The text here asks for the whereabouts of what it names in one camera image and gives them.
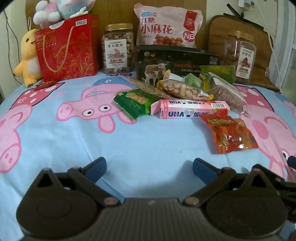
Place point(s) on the pink candy box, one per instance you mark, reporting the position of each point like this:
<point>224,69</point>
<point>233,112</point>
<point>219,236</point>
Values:
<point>192,109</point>

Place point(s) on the red envelope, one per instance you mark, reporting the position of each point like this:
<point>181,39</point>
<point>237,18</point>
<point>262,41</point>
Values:
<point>46,85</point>

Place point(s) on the green cracker packet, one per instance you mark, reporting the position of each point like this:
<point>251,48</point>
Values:
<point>134,103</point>

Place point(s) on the clear peanut packet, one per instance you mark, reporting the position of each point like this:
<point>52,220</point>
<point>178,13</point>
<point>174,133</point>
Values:
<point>182,90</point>

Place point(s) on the clear packet of ridged wafers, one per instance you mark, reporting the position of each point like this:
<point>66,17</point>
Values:
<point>229,96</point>

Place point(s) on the black box with sheep print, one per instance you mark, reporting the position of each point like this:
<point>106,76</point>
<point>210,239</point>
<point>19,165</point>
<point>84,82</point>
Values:
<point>175,60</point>

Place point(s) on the white wall charger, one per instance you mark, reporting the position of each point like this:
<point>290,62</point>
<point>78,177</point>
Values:
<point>248,4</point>

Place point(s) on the long brown biscuit packet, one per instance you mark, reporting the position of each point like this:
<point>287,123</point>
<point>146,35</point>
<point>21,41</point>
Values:
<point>143,87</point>

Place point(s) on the yellow-green snack bag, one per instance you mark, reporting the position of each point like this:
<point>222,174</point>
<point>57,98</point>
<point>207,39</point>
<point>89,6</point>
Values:
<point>222,71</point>

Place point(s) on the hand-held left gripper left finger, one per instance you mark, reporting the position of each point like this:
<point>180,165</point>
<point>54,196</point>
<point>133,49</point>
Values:
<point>97,168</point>

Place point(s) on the yellow duck plush toy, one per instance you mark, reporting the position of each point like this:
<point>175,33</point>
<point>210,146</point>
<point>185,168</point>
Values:
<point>29,58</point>

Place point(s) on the yellow jelly cup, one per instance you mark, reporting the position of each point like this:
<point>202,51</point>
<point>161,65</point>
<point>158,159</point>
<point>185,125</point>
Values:
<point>168,74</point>

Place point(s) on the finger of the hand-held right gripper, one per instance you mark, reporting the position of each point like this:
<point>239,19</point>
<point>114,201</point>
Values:
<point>291,161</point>

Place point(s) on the brown seat cushion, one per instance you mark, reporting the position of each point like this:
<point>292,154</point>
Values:
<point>263,46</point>

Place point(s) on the clear jar of cashews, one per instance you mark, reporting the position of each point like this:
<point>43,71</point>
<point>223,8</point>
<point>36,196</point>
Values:
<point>116,48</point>

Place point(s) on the pig printed blue blanket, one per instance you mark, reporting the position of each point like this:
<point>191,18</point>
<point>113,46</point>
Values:
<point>138,139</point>

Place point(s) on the clear jar of pecans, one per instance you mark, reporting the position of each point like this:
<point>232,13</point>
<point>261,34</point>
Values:
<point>240,58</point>

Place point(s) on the pink and blue plush toy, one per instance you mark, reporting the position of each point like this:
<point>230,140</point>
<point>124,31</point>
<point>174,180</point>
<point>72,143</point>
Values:
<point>62,9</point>

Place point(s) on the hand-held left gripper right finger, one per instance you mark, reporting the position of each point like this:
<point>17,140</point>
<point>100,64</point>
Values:
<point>203,168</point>

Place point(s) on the large pink snack bag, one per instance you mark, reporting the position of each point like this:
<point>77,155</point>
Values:
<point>161,25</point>

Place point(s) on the glass door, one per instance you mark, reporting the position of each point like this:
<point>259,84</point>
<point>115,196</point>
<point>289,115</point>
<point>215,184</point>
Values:
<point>285,58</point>

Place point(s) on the red spicy snack packet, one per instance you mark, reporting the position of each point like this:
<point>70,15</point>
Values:
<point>229,134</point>

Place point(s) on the red gift bag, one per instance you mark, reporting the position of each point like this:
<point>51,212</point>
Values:
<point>69,51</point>

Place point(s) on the light green snack packet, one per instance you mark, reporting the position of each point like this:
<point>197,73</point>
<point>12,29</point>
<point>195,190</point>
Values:
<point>193,80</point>

